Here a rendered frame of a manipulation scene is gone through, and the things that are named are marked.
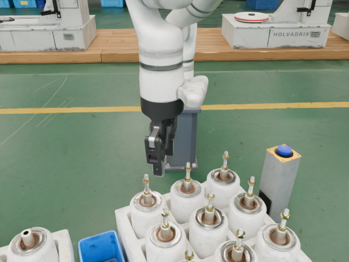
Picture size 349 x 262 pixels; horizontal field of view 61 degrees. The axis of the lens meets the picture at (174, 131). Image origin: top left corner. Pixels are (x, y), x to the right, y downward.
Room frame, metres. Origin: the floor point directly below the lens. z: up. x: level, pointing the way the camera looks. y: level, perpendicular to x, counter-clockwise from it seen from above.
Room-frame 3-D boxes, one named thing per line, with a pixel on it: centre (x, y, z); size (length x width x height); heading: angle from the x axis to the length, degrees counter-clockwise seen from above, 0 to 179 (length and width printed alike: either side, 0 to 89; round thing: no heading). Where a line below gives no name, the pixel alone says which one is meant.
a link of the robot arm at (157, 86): (0.46, 0.00, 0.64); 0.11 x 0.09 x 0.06; 76
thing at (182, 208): (0.62, -0.04, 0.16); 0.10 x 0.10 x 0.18
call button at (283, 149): (0.71, -0.32, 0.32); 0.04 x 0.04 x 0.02
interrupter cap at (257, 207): (0.57, -0.19, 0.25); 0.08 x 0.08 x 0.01
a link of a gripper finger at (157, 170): (0.42, 0.03, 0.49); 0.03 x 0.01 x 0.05; 166
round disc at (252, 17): (2.80, -0.69, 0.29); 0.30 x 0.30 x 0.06
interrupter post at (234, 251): (0.41, -0.14, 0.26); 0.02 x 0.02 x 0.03
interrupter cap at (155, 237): (0.47, 0.02, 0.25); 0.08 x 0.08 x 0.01
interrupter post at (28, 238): (0.45, 0.33, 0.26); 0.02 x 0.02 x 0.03
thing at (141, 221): (0.57, 0.07, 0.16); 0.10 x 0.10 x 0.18
